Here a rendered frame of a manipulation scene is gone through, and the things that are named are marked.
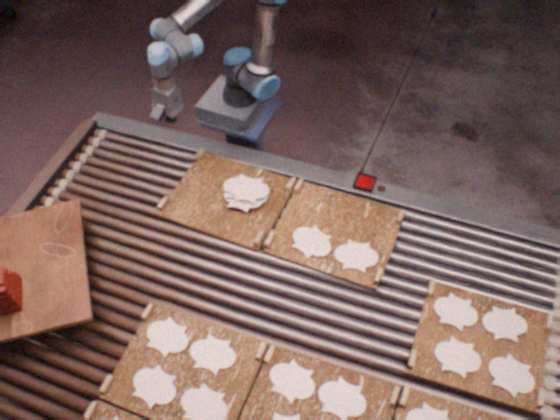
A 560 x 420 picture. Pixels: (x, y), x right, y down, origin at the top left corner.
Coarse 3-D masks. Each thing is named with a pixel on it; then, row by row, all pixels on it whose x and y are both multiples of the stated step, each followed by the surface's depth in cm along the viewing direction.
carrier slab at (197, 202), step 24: (192, 168) 228; (216, 168) 228; (240, 168) 228; (192, 192) 221; (216, 192) 220; (288, 192) 219; (168, 216) 214; (192, 216) 213; (216, 216) 213; (240, 216) 213; (264, 216) 212; (240, 240) 206; (264, 240) 207
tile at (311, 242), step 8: (296, 232) 207; (304, 232) 206; (312, 232) 206; (320, 232) 206; (296, 240) 204; (304, 240) 204; (312, 240) 204; (320, 240) 204; (328, 240) 205; (296, 248) 203; (304, 248) 202; (312, 248) 202; (320, 248) 202; (328, 248) 202; (320, 256) 200
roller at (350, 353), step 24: (96, 264) 203; (144, 288) 197; (168, 288) 197; (216, 312) 191; (240, 312) 190; (288, 336) 185; (312, 336) 184; (360, 360) 179; (384, 360) 178; (432, 384) 174; (552, 408) 166
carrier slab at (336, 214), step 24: (312, 192) 219; (336, 192) 219; (288, 216) 212; (312, 216) 212; (336, 216) 212; (360, 216) 211; (384, 216) 211; (288, 240) 206; (336, 240) 205; (360, 240) 205; (384, 240) 204; (312, 264) 199; (336, 264) 199; (384, 264) 198
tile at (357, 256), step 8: (336, 248) 202; (344, 248) 202; (352, 248) 202; (360, 248) 202; (368, 248) 201; (336, 256) 200; (344, 256) 200; (352, 256) 200; (360, 256) 199; (368, 256) 199; (376, 256) 199; (344, 264) 198; (352, 264) 198; (360, 264) 197; (368, 264) 197
